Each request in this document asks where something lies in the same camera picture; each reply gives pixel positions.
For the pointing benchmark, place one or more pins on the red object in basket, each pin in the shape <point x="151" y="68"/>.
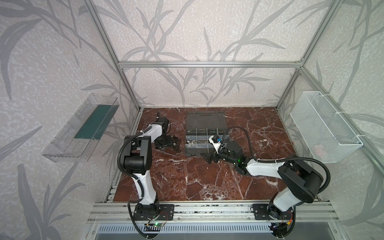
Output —
<point x="320" y="151"/>

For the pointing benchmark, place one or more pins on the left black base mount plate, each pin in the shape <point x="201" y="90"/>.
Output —
<point x="163" y="212"/>

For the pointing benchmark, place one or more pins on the clear plastic wall bin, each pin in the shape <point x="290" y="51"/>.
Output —
<point x="77" y="140"/>

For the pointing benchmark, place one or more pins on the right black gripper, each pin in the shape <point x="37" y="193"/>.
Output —
<point x="216" y="156"/>

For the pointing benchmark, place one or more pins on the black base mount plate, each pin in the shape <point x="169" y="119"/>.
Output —
<point x="269" y="212"/>
<point x="163" y="212"/>

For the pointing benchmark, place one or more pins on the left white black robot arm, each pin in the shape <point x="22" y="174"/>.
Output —
<point x="135" y="160"/>

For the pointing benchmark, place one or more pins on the aluminium front rail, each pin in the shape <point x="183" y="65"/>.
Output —
<point x="213" y="212"/>

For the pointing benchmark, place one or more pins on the grey plastic compartment organizer box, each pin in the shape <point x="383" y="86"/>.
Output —
<point x="200" y="127"/>

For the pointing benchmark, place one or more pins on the white wire mesh basket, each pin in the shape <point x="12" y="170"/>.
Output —
<point x="321" y="124"/>

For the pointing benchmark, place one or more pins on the green electronics board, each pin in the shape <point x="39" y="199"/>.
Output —
<point x="154" y="227"/>

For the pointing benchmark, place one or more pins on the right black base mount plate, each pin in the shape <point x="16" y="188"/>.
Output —
<point x="269" y="212"/>

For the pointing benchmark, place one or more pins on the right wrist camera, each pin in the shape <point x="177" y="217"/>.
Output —
<point x="217" y="143"/>

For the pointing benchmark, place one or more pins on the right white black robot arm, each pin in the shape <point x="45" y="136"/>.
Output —
<point x="304" y="177"/>

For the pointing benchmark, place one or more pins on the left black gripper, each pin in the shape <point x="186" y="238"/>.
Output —
<point x="169" y="141"/>

